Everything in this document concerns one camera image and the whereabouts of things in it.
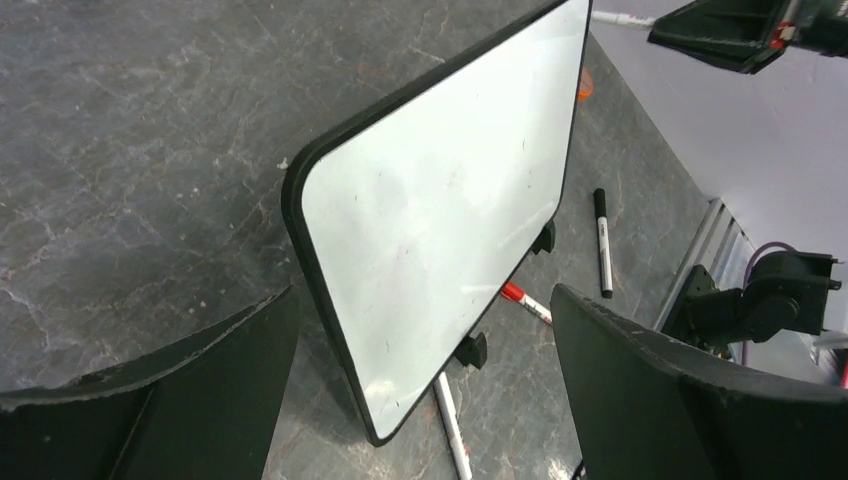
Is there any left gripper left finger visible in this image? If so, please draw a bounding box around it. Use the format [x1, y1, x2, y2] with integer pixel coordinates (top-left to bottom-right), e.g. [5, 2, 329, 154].
[1, 289, 300, 479]

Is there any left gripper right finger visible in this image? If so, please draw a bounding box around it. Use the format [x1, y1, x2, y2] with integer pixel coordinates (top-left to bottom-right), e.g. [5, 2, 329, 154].
[550, 284, 847, 479]

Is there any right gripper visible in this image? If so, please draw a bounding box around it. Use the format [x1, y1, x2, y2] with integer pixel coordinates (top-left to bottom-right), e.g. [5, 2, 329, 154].
[648, 0, 847, 75]

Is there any white whiteboard black frame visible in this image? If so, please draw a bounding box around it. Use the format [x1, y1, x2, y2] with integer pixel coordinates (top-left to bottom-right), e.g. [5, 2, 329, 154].
[281, 1, 592, 446]

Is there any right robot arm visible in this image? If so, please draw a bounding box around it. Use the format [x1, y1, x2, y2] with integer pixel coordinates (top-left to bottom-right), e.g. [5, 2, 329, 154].
[648, 1, 847, 351]

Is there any metal whiteboard stand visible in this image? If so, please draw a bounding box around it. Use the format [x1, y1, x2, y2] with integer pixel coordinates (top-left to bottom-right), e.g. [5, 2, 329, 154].
[453, 221, 556, 369]

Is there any red cap marker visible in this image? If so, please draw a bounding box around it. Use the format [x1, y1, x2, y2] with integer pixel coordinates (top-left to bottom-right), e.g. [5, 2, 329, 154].
[501, 282, 552, 325]

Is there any purple cap marker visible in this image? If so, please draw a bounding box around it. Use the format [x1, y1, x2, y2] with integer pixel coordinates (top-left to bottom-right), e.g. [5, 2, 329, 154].
[434, 372, 473, 480]

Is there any black cap marker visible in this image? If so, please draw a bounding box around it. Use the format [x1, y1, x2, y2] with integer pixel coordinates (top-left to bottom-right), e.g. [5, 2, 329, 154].
[593, 188, 614, 299]

